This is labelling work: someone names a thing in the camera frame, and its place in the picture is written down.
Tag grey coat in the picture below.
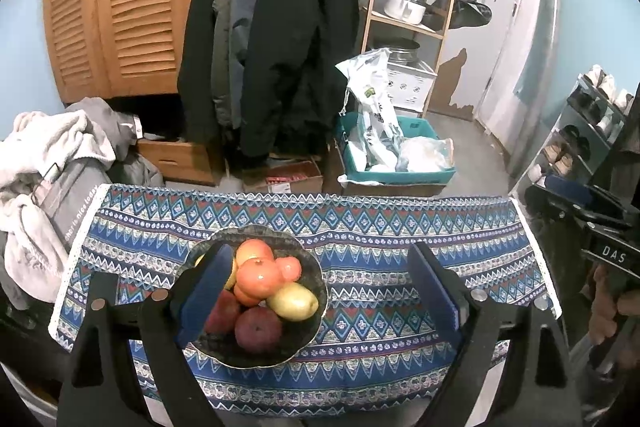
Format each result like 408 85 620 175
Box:
212 0 273 132

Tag white pot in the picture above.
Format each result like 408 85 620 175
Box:
384 0 428 25

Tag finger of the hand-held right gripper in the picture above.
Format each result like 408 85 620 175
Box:
522 187 588 233
546 176 631 223

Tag round metal sieve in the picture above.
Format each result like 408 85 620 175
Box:
372 38 421 65

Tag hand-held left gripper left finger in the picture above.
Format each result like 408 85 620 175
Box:
56 243 237 427

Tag black hanging bag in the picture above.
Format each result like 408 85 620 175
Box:
446 0 493 30

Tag green glass bowl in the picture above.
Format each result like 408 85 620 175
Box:
175 224 328 369

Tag white printed plastic bag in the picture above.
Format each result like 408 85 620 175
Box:
335 48 403 172

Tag group of shoes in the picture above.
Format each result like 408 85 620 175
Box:
527 64 636 182

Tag wooden drawer box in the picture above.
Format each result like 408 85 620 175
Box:
136 138 223 185

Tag small orange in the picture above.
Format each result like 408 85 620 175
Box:
234 287 263 307

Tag grey fabric bag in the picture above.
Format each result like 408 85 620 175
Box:
37 157 111 248

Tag green pear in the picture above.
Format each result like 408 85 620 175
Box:
222 254 240 292

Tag teal plastic crate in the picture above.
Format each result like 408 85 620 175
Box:
336 114 457 185

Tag clear plastic bag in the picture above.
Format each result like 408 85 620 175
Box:
396 137 453 172

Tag yellow lemon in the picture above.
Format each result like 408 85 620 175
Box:
266 282 319 322

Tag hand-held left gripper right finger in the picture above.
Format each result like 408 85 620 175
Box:
390 241 583 427

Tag blue patterned tablecloth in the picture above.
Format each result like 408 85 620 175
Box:
47 183 563 418

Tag brown cardboard box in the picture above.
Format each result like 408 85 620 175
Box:
334 139 446 196

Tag wooden louvered cabinet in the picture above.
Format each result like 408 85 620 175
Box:
42 0 221 105

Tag white door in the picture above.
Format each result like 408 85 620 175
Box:
475 0 546 152

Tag white patterned basket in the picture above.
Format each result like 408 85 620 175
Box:
387 59 438 112

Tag wooden shelf rack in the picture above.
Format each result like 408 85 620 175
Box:
357 0 466 120

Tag cardboard box with red packets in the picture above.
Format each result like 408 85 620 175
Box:
245 154 325 194

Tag metal shoe rack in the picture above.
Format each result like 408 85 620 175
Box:
510 64 640 208

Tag person's right hand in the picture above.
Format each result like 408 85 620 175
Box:
587 264 640 348

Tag small reddish tangerine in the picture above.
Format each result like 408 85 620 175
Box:
276 257 302 283

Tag pile of grey clothes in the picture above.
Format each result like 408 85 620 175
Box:
0 111 118 303

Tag grey hoodie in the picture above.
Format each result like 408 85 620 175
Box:
65 97 166 188

